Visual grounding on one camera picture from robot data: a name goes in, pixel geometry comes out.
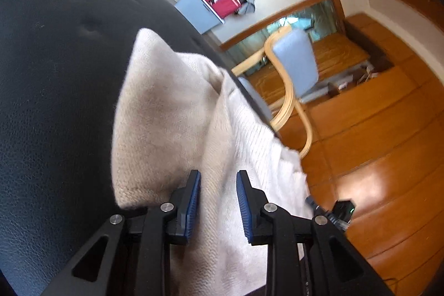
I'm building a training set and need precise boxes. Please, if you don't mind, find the wooden door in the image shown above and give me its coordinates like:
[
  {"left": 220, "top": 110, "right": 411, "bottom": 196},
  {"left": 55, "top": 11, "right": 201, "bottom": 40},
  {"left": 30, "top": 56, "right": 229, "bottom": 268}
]
[{"left": 250, "top": 32, "right": 371, "bottom": 88}]

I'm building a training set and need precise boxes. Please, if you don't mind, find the beige knit sweater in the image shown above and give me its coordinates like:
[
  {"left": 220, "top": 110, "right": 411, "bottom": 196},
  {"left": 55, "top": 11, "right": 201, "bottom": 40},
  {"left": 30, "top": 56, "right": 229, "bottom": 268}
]
[{"left": 111, "top": 27, "right": 314, "bottom": 296}]

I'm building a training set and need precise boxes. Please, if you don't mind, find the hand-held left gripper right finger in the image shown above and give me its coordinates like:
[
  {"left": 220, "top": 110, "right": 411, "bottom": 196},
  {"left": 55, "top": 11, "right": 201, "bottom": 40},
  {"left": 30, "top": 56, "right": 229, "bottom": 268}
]
[{"left": 236, "top": 170, "right": 394, "bottom": 296}]

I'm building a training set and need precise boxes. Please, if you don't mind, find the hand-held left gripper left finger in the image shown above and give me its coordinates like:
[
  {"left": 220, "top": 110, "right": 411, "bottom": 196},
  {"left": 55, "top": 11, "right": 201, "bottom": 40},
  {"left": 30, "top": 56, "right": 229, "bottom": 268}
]
[{"left": 38, "top": 169, "right": 202, "bottom": 296}]

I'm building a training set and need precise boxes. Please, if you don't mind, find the glass panel door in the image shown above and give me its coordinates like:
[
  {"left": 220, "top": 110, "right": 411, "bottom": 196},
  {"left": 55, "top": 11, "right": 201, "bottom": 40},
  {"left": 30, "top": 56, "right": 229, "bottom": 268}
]
[{"left": 220, "top": 0, "right": 345, "bottom": 75}]

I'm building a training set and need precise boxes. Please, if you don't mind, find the wooden wardrobe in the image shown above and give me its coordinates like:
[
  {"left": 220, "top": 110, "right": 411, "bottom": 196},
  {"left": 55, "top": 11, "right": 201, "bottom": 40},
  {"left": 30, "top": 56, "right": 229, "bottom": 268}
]
[{"left": 309, "top": 13, "right": 438, "bottom": 158}]

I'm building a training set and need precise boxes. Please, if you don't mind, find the wooden chair with grey cushion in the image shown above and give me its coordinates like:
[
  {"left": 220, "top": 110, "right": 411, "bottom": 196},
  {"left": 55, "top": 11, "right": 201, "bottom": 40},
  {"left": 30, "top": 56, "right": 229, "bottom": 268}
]
[{"left": 231, "top": 25, "right": 320, "bottom": 158}]

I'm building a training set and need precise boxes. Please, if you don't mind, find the grey plastic storage box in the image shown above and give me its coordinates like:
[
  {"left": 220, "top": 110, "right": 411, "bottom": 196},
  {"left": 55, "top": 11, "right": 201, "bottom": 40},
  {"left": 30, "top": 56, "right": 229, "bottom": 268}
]
[{"left": 174, "top": 0, "right": 224, "bottom": 35}]

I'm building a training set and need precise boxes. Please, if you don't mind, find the black leather ottoman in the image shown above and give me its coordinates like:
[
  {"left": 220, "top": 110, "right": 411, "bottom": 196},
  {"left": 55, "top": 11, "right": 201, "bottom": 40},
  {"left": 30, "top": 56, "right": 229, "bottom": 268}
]
[{"left": 0, "top": 0, "right": 274, "bottom": 296}]

